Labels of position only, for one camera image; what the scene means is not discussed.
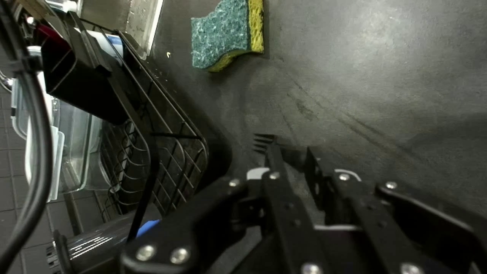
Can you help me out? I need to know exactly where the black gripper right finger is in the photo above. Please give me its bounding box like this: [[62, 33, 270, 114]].
[[305, 149, 487, 274]]

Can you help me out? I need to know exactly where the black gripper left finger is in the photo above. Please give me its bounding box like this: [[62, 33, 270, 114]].
[[119, 144, 326, 274]]

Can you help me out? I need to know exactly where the black fork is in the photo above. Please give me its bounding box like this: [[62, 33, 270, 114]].
[[253, 132, 307, 167]]

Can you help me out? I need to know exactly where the clear lidded food container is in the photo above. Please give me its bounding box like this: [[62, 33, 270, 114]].
[[11, 79, 106, 200]]

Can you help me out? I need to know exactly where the green yellow sponge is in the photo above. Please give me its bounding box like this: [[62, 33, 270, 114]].
[[191, 0, 265, 71]]

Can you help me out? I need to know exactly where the stainless steel sink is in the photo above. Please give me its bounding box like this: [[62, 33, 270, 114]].
[[78, 0, 165, 59]]

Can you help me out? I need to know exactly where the black wire dish rack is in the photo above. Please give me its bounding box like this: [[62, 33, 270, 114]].
[[60, 12, 211, 214]]

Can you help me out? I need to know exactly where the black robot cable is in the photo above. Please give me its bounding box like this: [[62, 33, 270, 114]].
[[0, 0, 55, 260]]

